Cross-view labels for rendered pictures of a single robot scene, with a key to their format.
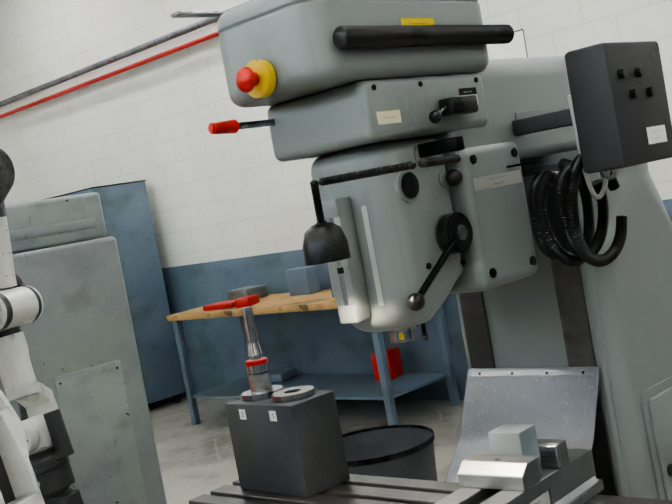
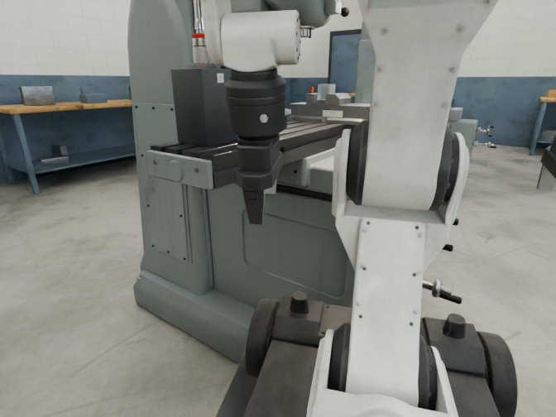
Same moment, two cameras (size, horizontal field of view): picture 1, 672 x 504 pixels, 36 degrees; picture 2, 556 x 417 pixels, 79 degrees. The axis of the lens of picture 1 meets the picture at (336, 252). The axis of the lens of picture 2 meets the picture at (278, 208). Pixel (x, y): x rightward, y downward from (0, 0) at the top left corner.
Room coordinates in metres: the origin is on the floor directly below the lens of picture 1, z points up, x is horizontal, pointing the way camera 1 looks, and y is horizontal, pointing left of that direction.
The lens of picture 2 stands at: (2.13, 1.17, 1.14)
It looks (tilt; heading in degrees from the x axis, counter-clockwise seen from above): 21 degrees down; 260
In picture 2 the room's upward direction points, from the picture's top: straight up
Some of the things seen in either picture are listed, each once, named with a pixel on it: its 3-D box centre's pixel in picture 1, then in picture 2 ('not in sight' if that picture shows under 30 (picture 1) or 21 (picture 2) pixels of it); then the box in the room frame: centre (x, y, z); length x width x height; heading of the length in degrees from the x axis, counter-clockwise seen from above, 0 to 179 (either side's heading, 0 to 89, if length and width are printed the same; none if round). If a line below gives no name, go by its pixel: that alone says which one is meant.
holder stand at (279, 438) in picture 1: (285, 437); (219, 103); (2.12, 0.17, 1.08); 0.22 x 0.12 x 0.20; 43
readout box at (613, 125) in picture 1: (624, 105); not in sight; (1.80, -0.54, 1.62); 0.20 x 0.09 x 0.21; 136
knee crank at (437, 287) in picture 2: not in sight; (423, 284); (1.54, 0.38, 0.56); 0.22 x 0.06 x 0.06; 136
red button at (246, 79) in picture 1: (248, 79); not in sight; (1.64, 0.09, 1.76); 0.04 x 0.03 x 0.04; 46
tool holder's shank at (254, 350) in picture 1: (251, 333); (199, 9); (2.15, 0.21, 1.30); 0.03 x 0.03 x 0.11
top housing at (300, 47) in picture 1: (356, 44); not in sight; (1.83, -0.10, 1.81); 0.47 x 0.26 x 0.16; 136
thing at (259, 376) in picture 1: (259, 377); (202, 51); (2.15, 0.21, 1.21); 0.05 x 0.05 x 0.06
